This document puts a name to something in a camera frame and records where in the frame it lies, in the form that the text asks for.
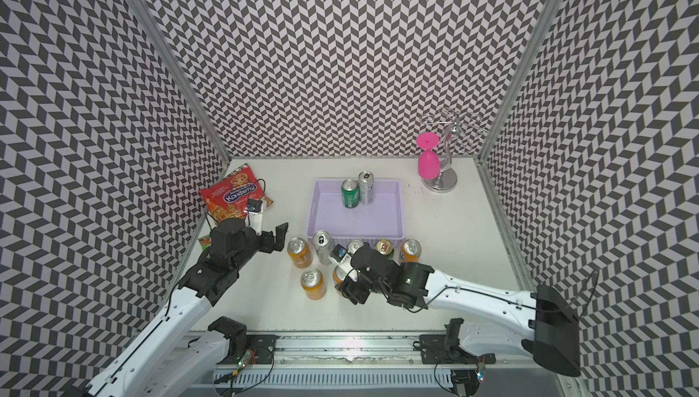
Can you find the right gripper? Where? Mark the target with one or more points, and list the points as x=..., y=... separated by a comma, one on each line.
x=351, y=291

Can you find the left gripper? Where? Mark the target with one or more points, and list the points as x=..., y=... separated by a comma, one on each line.
x=268, y=245

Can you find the orange fanta can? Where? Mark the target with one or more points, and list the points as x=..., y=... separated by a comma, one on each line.
x=411, y=251
x=313, y=284
x=339, y=275

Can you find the silver tall can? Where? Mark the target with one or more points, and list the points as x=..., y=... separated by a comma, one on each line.
x=323, y=245

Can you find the green gold-top can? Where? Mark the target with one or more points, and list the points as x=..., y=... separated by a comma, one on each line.
x=386, y=248

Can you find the orange Fanta can back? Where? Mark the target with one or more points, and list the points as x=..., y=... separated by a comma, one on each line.
x=339, y=275

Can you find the lilac plastic basket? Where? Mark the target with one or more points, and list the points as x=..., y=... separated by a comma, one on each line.
x=382, y=219

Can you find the white patterned can back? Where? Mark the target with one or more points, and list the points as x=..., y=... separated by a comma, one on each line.
x=366, y=182

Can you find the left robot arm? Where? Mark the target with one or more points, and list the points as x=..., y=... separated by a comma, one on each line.
x=144, y=368

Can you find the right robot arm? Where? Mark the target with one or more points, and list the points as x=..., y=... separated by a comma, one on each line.
x=541, y=323

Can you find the red candy bag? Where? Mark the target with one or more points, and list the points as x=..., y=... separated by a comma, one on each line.
x=229, y=198

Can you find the green snack bag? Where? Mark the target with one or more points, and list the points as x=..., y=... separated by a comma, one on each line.
x=205, y=242

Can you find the green can back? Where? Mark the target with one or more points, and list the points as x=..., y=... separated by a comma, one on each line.
x=350, y=194

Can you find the pink wine glass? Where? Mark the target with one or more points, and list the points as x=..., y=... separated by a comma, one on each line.
x=429, y=164

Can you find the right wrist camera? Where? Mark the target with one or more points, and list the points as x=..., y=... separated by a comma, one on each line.
x=341, y=257

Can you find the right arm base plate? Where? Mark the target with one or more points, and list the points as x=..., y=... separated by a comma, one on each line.
x=433, y=350

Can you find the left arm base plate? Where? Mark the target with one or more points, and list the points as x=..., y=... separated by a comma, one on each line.
x=230, y=350

